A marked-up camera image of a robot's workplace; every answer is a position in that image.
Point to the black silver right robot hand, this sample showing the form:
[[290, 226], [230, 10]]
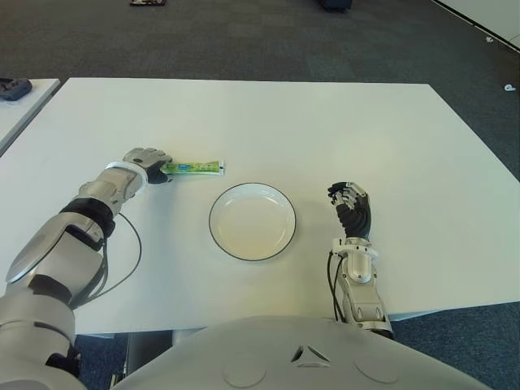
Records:
[[357, 215]]

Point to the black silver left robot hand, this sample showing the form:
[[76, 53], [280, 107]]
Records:
[[146, 160]]

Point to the green toothpaste tube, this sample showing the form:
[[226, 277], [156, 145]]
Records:
[[195, 166]]

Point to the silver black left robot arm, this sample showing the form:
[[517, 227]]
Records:
[[73, 252]]

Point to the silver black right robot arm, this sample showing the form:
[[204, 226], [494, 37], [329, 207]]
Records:
[[361, 268]]

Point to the white plate with black rim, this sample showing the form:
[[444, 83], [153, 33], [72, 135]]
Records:
[[252, 223]]

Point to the white side table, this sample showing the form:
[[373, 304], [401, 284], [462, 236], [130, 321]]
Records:
[[20, 118]]

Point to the dark blue handheld device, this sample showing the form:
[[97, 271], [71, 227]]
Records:
[[14, 89]]

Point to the grey robot torso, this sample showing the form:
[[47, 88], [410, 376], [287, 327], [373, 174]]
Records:
[[304, 357]]

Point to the grey table leg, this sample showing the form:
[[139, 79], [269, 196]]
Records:
[[150, 353]]

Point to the white table with black edge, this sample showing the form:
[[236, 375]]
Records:
[[491, 14]]

